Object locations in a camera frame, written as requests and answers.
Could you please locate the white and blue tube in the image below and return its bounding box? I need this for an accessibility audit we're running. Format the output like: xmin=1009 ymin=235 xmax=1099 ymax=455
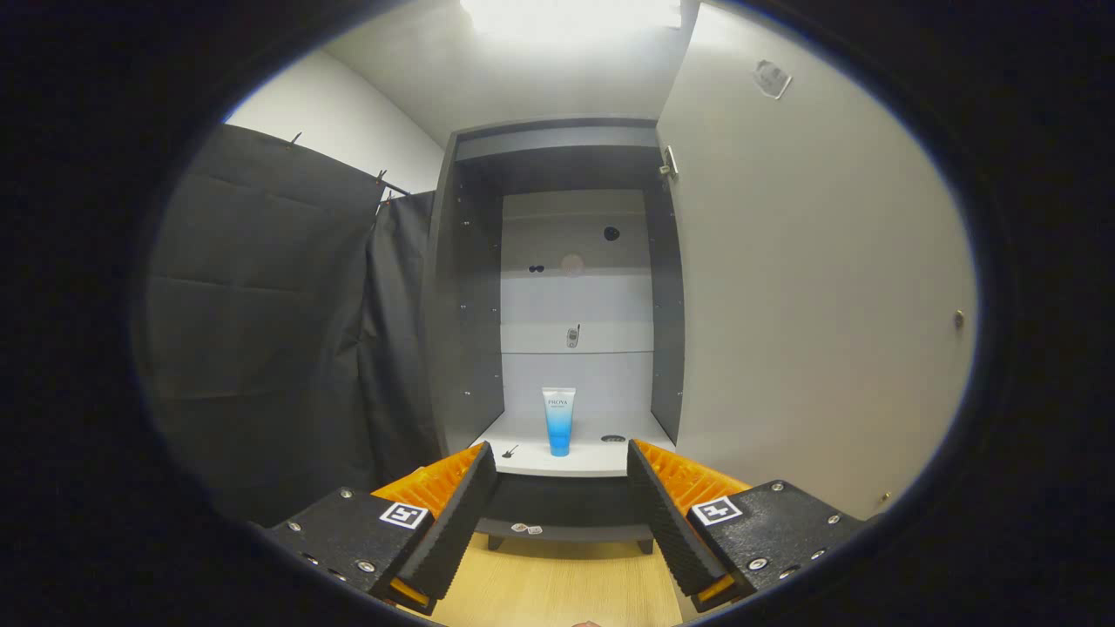
xmin=542 ymin=387 xmax=577 ymax=457

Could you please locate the light grey cabinet door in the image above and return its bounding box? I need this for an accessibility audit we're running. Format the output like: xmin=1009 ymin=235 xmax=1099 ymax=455
xmin=655 ymin=0 xmax=978 ymax=523

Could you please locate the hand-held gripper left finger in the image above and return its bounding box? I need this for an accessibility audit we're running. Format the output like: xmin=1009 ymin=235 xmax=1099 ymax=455
xmin=260 ymin=441 xmax=499 ymax=615

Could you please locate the black backdrop cloth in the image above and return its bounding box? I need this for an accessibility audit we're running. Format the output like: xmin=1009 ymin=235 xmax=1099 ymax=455
xmin=131 ymin=122 xmax=436 ymax=528

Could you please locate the ceiling light panel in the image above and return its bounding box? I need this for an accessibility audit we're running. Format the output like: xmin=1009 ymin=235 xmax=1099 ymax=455
xmin=460 ymin=0 xmax=682 ymax=40

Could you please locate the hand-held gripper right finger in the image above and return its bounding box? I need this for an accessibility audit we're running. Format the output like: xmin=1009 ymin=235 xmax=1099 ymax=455
xmin=625 ymin=438 xmax=872 ymax=612

